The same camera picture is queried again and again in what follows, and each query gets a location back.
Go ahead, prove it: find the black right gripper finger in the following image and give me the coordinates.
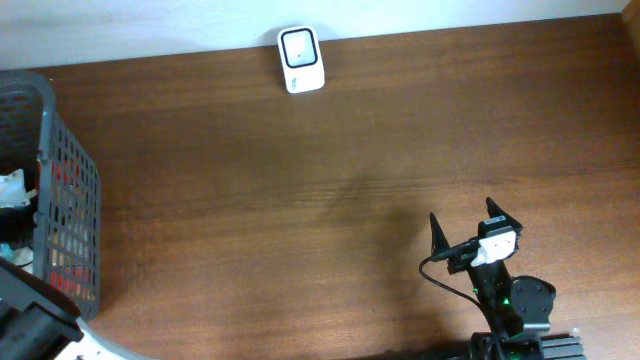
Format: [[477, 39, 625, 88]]
[[486, 197, 523, 233], [429, 213, 450, 254]]

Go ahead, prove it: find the white hair product tube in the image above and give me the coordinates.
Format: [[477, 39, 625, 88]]
[[0, 169, 38, 209]]

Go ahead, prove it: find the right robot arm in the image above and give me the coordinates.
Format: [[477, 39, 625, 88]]
[[419, 198, 556, 359]]

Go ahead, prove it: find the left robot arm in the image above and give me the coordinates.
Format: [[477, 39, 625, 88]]
[[1, 259, 141, 360]]

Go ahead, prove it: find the white barcode scanner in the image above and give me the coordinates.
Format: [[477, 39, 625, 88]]
[[277, 26, 326, 94]]

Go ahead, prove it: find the grey plastic mesh basket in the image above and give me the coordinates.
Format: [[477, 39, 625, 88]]
[[1, 71, 101, 320]]

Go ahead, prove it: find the black camera cable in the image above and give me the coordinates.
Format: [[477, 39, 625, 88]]
[[418, 255, 505, 360]]

